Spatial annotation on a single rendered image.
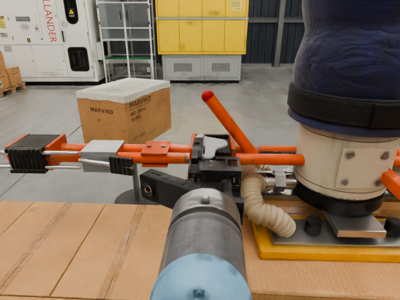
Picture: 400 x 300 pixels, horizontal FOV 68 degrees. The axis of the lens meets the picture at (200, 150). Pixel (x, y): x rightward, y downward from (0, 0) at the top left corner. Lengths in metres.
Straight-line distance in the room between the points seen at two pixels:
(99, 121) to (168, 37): 5.80
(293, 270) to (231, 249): 0.24
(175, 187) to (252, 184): 0.18
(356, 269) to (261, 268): 0.15
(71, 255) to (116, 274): 0.24
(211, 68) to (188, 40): 0.90
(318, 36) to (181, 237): 0.36
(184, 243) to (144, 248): 1.08
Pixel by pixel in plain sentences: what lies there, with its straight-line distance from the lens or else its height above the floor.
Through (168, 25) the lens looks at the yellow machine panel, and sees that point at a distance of 7.77.
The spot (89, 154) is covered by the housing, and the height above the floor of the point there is 1.22.
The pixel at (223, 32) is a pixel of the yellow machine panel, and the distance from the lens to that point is 7.76.
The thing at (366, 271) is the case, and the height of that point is 1.08.
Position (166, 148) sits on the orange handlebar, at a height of 1.22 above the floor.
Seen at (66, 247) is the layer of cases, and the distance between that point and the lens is 1.48.
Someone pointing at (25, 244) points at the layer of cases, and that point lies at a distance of 1.57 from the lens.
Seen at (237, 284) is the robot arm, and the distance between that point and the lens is 0.28.
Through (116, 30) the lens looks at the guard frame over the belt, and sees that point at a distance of 7.93.
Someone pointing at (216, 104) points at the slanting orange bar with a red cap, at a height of 1.31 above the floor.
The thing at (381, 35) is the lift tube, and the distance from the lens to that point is 0.49.
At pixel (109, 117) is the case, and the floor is 0.87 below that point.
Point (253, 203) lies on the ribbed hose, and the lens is 0.53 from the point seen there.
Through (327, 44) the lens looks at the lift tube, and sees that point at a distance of 0.50.
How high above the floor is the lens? 1.44
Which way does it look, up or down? 23 degrees down
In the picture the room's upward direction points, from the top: straight up
